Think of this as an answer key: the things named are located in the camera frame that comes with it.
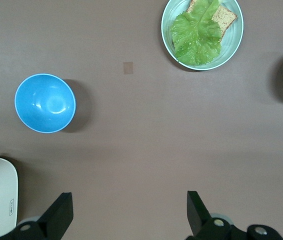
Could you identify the pale green plate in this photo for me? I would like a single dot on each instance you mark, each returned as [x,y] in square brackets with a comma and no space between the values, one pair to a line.
[232,37]

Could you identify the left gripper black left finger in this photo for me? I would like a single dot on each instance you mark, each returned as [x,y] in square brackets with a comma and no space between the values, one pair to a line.
[56,220]

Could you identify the green lettuce leaf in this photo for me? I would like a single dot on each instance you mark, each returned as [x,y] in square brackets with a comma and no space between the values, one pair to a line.
[196,37]

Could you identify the blue bowl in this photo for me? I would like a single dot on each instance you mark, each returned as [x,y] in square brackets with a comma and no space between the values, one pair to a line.
[45,103]

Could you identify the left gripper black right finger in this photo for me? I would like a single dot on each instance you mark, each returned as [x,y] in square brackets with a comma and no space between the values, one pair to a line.
[201,225]

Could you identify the seeded bread slice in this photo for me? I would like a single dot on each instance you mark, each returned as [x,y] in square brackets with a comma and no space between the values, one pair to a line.
[225,18]

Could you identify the brown tape patch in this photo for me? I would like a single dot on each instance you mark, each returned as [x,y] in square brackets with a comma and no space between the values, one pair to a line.
[128,68]

